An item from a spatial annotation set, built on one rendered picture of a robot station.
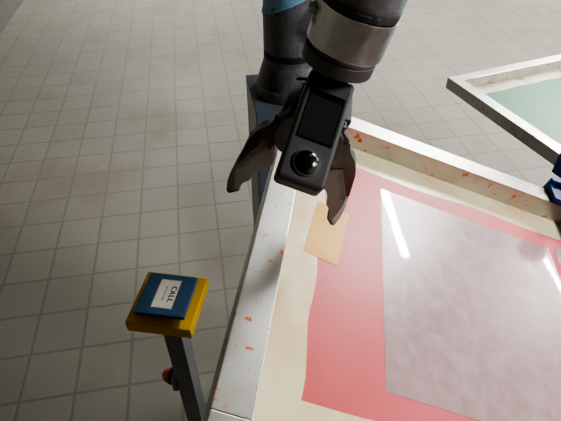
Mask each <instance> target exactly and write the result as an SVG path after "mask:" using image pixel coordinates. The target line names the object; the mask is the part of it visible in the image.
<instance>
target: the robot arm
mask: <svg viewBox="0 0 561 421"><path fill-rule="evenodd" d="M407 2H408V0H263V7H262V9H261V12H262V13H263V44H264V58H263V61H262V64H261V66H260V72H259V74H258V77H257V80H256V90H257V94H258V95H259V96H260V97H261V98H262V99H263V100H265V101H267V102H269V103H272V104H277V105H282V106H283V107H282V110H281V111H280V112H279V115H277V114H276V115H275V116H274V117H273V118H272V119H271V120H266V121H263V122H261V123H260V124H258V125H257V126H256V127H255V128H254V129H253V130H252V131H251V133H250V135H249V137H248V139H247V141H246V142H245V145H244V147H243V150H242V151H241V153H240V154H239V156H238V158H237V160H236V162H235V164H234V166H233V168H232V170H231V172H230V175H229V178H228V180H227V188H226V190H227V192H229V193H232V192H236V191H238V190H240V186H241V185H242V184H243V183H244V182H246V181H248V180H250V178H251V176H252V175H253V174H254V173H255V172H256V171H258V170H265V169H267V168H268V167H270V166H271V165H273V162H274V159H275V148H274V145H275V146H276V147H277V149H278V150H279V151H280V152H281V155H280V159H279V162H278V165H277V167H276V170H275V174H274V181H275V182H276V183H278V184H280V185H284V186H287V187H289V188H291V189H294V190H298V191H300V192H303V193H306V194H308V195H312V196H317V195H319V194H320V193H321V192H322V191H323V190H325V191H326V193H327V198H326V205H327V207H328V208H329V209H328V212H327V220H328V221H329V223H330V225H335V224H336V223H337V222H338V220H339V219H340V218H341V215H342V214H343V211H344V210H345V207H346V203H347V200H348V197H349V195H350V193H351V188H352V185H353V182H354V179H355V175H356V156H355V152H354V150H353V149H352V148H351V140H350V139H349V137H350V135H349V133H348V132H347V128H348V126H350V123H351V114H352V101H353V92H354V86H353V85H351V84H360V83H365V82H366V81H368V80H369V79H370V78H371V75H372V73H373V71H374V69H375V67H376V65H377V64H379V63H380V62H381V61H382V58H383V55H384V53H385V52H386V50H387V47H388V45H389V43H390V41H391V39H392V36H393V34H394V33H395V31H396V29H397V25H398V24H399V20H400V18H401V15H402V13H403V11H404V9H405V7H406V5H407ZM349 83H350V84H349Z"/></svg>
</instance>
